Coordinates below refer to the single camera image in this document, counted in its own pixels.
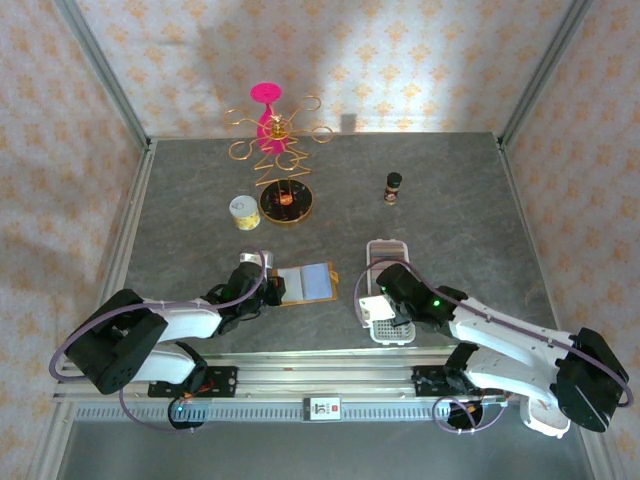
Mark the stack of credit cards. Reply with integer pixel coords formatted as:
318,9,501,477
368,242,406,262

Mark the white plastic mesh basket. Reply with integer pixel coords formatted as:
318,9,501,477
365,239,418,346

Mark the yellow tin can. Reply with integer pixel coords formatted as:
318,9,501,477
228,194,262,232

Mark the small spice bottle black cap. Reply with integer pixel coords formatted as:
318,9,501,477
383,171,404,207

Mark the white label tag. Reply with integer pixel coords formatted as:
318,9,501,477
302,396,343,424

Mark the pink plastic stemmed glass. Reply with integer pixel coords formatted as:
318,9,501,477
249,81,292,154

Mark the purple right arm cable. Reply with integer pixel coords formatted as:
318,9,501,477
353,258,632,437

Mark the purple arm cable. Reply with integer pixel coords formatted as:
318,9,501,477
48,249,274,435
353,258,632,437

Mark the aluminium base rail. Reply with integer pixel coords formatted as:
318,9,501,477
52,347,566,404

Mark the gold wire stand black base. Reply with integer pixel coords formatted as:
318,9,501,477
222,94,335,227

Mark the grey slotted cable duct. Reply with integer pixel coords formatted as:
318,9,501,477
74,402,526,425

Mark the aluminium table edge rail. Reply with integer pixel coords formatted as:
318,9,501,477
494,133,619,480
27,139,159,480

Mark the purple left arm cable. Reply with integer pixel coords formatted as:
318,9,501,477
48,249,274,435

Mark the aluminium frame post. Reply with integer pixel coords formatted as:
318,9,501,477
52,0,154,151
498,0,597,146

